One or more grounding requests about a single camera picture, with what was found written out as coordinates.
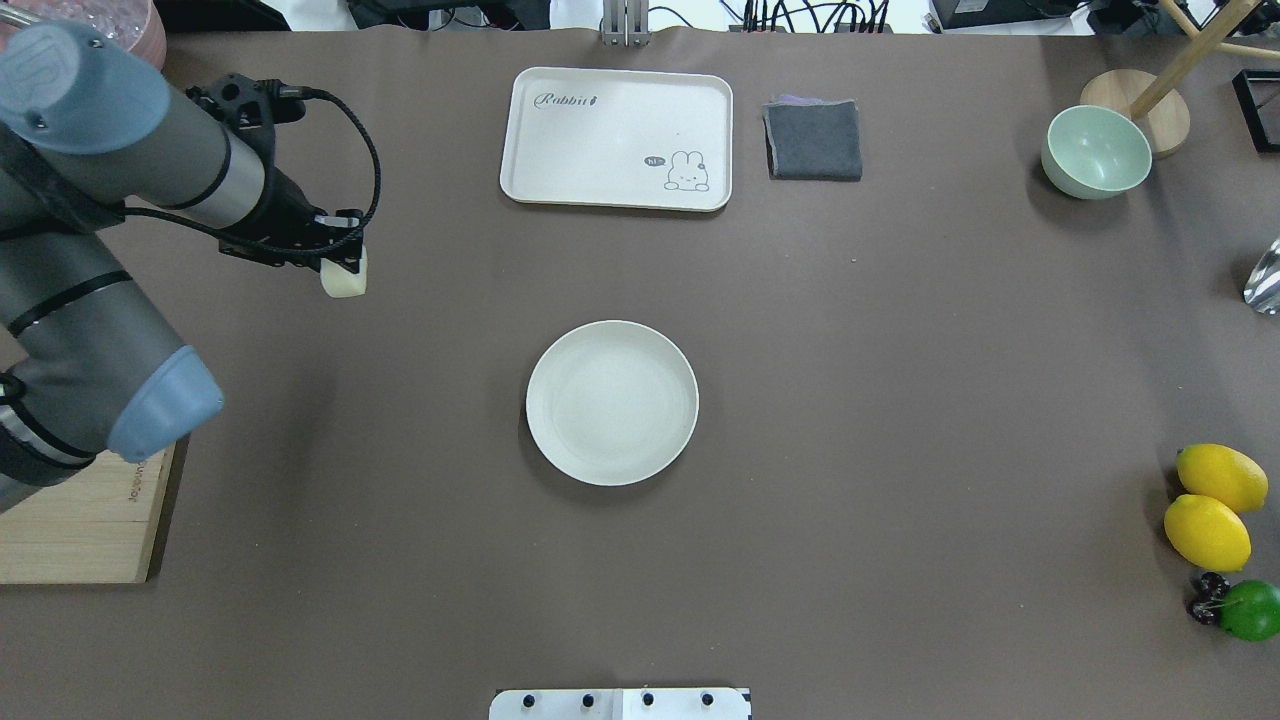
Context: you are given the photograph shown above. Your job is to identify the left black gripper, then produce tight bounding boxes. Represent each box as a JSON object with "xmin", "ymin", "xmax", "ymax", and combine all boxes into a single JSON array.
[{"xmin": 186, "ymin": 76, "xmax": 366, "ymax": 275}]

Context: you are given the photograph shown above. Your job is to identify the white steamed bun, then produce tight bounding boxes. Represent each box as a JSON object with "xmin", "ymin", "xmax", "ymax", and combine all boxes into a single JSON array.
[{"xmin": 319, "ymin": 249, "xmax": 369, "ymax": 299}]

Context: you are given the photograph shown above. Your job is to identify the cream round plate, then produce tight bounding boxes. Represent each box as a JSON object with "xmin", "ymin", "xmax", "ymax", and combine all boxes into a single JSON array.
[{"xmin": 525, "ymin": 320, "xmax": 701, "ymax": 487}]

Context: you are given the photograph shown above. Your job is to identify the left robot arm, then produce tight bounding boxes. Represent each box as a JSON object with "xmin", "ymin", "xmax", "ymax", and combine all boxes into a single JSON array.
[{"xmin": 1, "ymin": 8, "xmax": 375, "ymax": 510}]

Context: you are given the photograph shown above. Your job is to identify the cream rabbit tray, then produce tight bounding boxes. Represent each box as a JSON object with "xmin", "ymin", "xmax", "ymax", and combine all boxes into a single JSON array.
[{"xmin": 499, "ymin": 67, "xmax": 733, "ymax": 213}]

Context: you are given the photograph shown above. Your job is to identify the pink bowl with ice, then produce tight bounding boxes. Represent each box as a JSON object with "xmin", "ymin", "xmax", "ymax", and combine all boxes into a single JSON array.
[{"xmin": 3, "ymin": 1, "xmax": 166, "ymax": 69}]

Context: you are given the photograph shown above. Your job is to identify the wooden cutting board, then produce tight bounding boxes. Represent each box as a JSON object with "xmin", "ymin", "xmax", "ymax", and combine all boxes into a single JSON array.
[{"xmin": 1, "ymin": 442, "xmax": 186, "ymax": 585}]

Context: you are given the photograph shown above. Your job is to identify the folded grey cloth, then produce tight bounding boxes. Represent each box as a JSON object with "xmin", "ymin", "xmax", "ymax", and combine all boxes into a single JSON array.
[{"xmin": 762, "ymin": 95, "xmax": 864, "ymax": 182}]

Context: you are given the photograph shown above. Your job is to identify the mint green bowl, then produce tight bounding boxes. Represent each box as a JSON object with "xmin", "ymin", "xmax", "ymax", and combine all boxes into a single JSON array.
[{"xmin": 1039, "ymin": 105, "xmax": 1153, "ymax": 200}]

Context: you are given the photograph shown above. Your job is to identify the wooden cup stand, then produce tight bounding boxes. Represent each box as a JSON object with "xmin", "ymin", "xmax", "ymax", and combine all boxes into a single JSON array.
[{"xmin": 1079, "ymin": 1, "xmax": 1277, "ymax": 159}]

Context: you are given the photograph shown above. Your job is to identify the yellow lemon upper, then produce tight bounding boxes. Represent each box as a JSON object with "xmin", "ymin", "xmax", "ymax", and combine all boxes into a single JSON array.
[{"xmin": 1175, "ymin": 443, "xmax": 1270, "ymax": 512}]

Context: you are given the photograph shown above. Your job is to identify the yellow lemon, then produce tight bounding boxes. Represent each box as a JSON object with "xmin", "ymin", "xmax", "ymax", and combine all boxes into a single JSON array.
[
  {"xmin": 1175, "ymin": 443, "xmax": 1270, "ymax": 512},
  {"xmin": 1164, "ymin": 495, "xmax": 1252, "ymax": 573}
]

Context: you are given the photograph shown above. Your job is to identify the yellow lemon lower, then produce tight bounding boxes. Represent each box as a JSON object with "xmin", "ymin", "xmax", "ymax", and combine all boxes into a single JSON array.
[{"xmin": 1164, "ymin": 495, "xmax": 1252, "ymax": 573}]

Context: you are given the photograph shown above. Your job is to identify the metal scoop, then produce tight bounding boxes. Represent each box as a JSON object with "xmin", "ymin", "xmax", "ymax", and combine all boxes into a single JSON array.
[{"xmin": 1242, "ymin": 238, "xmax": 1280, "ymax": 316}]

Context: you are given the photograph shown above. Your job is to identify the dark cherries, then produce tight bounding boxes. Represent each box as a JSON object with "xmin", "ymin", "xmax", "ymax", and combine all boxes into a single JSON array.
[{"xmin": 1187, "ymin": 571, "xmax": 1231, "ymax": 626}]

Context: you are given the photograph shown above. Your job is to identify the green lime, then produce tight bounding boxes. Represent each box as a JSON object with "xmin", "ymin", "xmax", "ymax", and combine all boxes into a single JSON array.
[{"xmin": 1220, "ymin": 580, "xmax": 1279, "ymax": 642}]

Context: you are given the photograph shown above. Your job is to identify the aluminium frame post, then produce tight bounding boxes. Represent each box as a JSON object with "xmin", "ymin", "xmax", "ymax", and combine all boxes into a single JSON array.
[{"xmin": 599, "ymin": 0, "xmax": 652, "ymax": 47}]

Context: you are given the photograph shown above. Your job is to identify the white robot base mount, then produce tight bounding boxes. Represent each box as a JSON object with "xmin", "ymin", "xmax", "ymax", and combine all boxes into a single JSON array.
[{"xmin": 488, "ymin": 687, "xmax": 753, "ymax": 719}]

